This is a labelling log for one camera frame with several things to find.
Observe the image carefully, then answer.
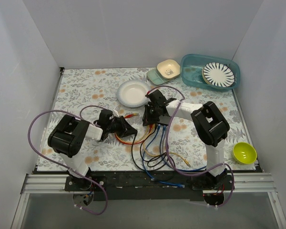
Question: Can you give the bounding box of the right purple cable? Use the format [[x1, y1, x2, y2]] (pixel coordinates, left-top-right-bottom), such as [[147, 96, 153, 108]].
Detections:
[[150, 85, 235, 208]]

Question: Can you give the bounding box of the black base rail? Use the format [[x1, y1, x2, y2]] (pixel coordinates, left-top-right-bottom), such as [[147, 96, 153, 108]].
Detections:
[[64, 171, 232, 201]]

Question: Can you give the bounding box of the teal plastic basin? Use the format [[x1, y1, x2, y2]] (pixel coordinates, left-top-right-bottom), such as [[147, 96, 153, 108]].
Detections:
[[180, 54, 241, 92]]

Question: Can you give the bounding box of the lime green bowl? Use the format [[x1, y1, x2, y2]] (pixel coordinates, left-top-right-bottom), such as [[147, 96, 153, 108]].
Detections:
[[233, 142, 257, 165]]

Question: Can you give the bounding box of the floral table mat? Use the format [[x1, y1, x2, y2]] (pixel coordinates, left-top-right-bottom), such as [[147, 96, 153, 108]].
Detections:
[[37, 67, 257, 172]]

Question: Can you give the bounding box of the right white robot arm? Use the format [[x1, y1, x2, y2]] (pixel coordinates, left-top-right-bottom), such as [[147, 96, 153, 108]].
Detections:
[[143, 90, 230, 190]]

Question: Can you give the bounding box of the blue striped white plate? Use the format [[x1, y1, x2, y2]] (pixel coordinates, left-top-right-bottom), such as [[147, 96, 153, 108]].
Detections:
[[202, 62, 235, 88]]

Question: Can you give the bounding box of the green divided tray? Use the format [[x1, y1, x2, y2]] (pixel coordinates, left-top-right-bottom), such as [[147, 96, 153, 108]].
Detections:
[[147, 68, 170, 85]]

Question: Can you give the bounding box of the cream square panda bowl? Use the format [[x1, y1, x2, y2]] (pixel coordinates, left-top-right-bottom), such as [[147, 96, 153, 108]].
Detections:
[[156, 59, 180, 80]]

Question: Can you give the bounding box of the black power cable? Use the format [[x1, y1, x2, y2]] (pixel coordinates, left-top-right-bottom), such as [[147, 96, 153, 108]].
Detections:
[[131, 124, 176, 183]]

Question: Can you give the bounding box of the white round bowl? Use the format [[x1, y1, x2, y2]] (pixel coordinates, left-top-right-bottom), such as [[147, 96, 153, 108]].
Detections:
[[116, 80, 151, 108]]

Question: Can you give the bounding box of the blue network cable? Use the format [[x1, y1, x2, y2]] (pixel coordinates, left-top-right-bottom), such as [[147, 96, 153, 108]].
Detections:
[[140, 124, 208, 188]]

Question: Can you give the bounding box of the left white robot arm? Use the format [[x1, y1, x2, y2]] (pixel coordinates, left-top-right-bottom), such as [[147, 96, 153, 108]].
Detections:
[[48, 109, 137, 191]]

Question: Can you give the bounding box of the red network cable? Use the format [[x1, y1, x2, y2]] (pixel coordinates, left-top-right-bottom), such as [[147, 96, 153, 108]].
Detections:
[[114, 113, 155, 146]]

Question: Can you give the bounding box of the yellow network cable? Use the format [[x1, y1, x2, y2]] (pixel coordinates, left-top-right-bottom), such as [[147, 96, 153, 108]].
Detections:
[[144, 124, 191, 167]]

